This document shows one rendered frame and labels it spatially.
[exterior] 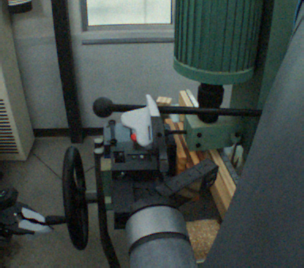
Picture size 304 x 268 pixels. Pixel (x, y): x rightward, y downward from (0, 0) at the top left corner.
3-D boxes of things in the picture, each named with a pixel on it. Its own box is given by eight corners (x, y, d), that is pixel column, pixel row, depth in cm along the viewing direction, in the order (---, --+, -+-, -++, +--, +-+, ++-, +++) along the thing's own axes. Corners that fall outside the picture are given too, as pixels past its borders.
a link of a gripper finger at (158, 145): (152, 112, 43) (157, 171, 40) (162, 112, 43) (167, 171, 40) (147, 123, 47) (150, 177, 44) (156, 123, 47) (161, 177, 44)
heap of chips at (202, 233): (154, 228, 58) (155, 218, 56) (218, 219, 60) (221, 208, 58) (162, 266, 50) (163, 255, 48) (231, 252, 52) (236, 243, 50)
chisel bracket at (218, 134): (181, 140, 76) (184, 111, 71) (231, 134, 77) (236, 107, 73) (188, 158, 69) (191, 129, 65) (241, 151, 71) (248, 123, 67)
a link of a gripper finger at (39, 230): (48, 239, 67) (14, 229, 64) (55, 227, 65) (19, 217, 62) (47, 249, 65) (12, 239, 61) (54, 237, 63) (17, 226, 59)
